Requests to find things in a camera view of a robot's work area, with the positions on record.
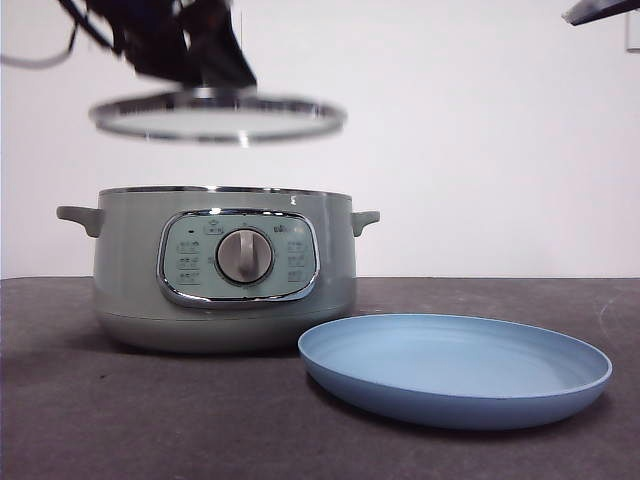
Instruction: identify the glass lid with green knob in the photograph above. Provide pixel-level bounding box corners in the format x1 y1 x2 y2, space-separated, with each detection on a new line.
88 85 349 147

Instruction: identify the pale green electric steamer pot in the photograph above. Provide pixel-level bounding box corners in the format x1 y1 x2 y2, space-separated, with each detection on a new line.
55 185 381 355

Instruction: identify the blue round plate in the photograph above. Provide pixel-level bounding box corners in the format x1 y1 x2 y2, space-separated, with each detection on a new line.
297 313 614 431

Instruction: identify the grey round control dial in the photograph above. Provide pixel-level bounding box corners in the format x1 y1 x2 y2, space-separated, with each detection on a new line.
215 228 276 286

